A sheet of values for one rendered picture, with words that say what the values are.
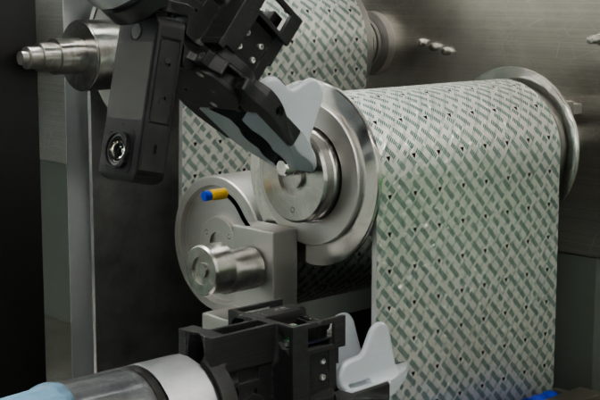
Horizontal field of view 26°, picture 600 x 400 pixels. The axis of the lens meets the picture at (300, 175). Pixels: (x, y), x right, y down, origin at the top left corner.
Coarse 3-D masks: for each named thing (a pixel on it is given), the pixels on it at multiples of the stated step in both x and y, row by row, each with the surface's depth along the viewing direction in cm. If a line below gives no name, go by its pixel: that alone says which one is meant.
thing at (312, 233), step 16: (320, 112) 101; (336, 112) 100; (320, 128) 101; (336, 128) 100; (336, 144) 100; (352, 144) 99; (560, 144) 116; (352, 160) 99; (352, 176) 99; (352, 192) 99; (272, 208) 106; (336, 208) 101; (352, 208) 99; (288, 224) 105; (304, 224) 103; (320, 224) 102; (336, 224) 101; (304, 240) 104; (320, 240) 102
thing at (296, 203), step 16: (320, 144) 100; (320, 160) 99; (336, 160) 100; (272, 176) 103; (288, 176) 102; (304, 176) 101; (320, 176) 99; (336, 176) 100; (272, 192) 104; (288, 192) 103; (304, 192) 101; (320, 192) 100; (336, 192) 100; (288, 208) 102; (304, 208) 101; (320, 208) 100
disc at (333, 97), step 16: (320, 80) 102; (336, 96) 100; (352, 112) 99; (352, 128) 99; (368, 128) 98; (368, 144) 98; (256, 160) 108; (368, 160) 98; (256, 176) 108; (368, 176) 98; (256, 192) 108; (368, 192) 99; (368, 208) 99; (352, 224) 100; (368, 224) 99; (336, 240) 102; (352, 240) 100; (304, 256) 104; (320, 256) 103; (336, 256) 102
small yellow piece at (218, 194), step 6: (204, 192) 103; (210, 192) 104; (216, 192) 104; (222, 192) 104; (204, 198) 103; (210, 198) 104; (216, 198) 104; (222, 198) 105; (228, 198) 105; (234, 204) 105; (240, 210) 105; (240, 216) 105; (246, 222) 105
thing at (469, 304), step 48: (384, 240) 100; (432, 240) 104; (480, 240) 109; (528, 240) 113; (384, 288) 101; (432, 288) 105; (480, 288) 109; (528, 288) 114; (432, 336) 106; (480, 336) 110; (528, 336) 115; (432, 384) 106; (480, 384) 111; (528, 384) 115
